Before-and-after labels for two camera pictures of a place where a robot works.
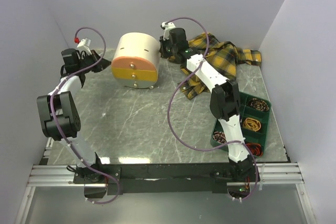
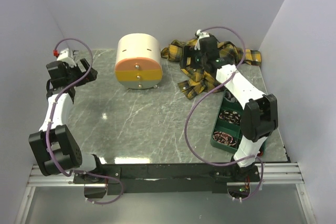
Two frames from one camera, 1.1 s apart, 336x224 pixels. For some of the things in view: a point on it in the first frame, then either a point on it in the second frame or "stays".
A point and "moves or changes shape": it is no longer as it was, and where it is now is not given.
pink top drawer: [132, 62] moves or changes shape
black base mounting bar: [166, 179] stays
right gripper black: [162, 53] -> [189, 52]
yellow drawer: [133, 74] moves or changes shape
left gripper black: [101, 65] -> [91, 76]
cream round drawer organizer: [136, 59] stays
